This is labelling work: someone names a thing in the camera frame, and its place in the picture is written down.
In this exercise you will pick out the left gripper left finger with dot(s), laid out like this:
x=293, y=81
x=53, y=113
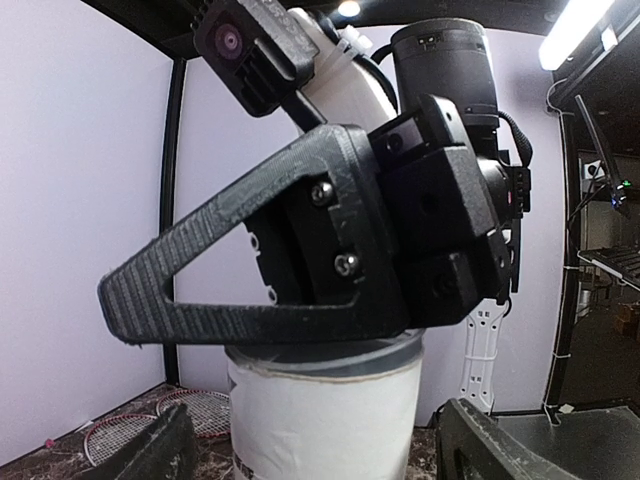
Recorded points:
x=164, y=450

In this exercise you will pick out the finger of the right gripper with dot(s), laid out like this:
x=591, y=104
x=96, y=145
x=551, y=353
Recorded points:
x=250, y=260

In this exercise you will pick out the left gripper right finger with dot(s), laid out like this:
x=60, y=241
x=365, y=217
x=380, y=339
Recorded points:
x=472, y=444

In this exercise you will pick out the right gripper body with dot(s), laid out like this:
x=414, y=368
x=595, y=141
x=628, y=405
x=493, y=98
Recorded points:
x=454, y=173

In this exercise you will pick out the red badminton racket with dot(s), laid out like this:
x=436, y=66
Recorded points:
x=209, y=411
x=110, y=435

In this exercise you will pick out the white shuttlecock tube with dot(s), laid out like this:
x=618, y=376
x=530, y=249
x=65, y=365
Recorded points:
x=286, y=426

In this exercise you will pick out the clear plastic tube lid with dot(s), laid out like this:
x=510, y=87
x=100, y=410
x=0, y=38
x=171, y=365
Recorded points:
x=333, y=362

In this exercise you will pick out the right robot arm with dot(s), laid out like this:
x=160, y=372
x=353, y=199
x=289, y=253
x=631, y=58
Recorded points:
x=482, y=350

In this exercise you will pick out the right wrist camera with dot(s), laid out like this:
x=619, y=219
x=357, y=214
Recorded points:
x=270, y=57

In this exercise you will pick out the right black frame post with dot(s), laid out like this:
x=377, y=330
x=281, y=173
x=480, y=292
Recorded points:
x=167, y=192

